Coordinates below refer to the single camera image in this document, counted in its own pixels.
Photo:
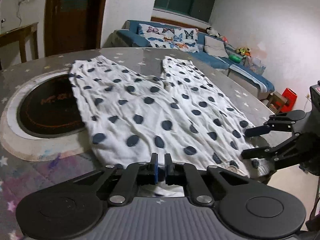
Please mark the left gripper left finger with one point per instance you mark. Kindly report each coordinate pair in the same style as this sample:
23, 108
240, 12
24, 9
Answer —
74, 207

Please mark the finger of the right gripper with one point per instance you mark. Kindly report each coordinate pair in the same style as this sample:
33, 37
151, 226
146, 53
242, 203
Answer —
281, 122
281, 156

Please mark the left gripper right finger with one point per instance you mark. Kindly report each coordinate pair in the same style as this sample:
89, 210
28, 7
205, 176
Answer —
247, 207

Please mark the white navy polka dot pants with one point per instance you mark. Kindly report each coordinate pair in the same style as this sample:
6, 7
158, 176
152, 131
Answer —
129, 116

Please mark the red box on floor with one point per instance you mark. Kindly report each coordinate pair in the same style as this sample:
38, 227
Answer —
291, 97

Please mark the grey star quilted table cover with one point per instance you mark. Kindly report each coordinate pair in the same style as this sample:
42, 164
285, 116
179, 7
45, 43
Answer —
31, 165

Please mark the grey square cushion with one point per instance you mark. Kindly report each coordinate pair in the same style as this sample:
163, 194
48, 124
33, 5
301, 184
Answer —
214, 47

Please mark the black round induction cooktop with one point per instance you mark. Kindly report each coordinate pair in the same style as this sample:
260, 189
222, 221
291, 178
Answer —
50, 110

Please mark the black white plush toy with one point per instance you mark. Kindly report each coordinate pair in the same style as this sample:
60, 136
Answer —
212, 32

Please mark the butterfly print pillow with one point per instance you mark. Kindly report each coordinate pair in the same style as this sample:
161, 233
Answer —
184, 39

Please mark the blue sofa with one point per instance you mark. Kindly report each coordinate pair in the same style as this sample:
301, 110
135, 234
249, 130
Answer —
128, 37

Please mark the wooden side table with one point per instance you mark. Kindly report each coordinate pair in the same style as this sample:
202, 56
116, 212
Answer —
16, 39

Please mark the brown wooden door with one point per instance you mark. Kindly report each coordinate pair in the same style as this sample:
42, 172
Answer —
72, 25

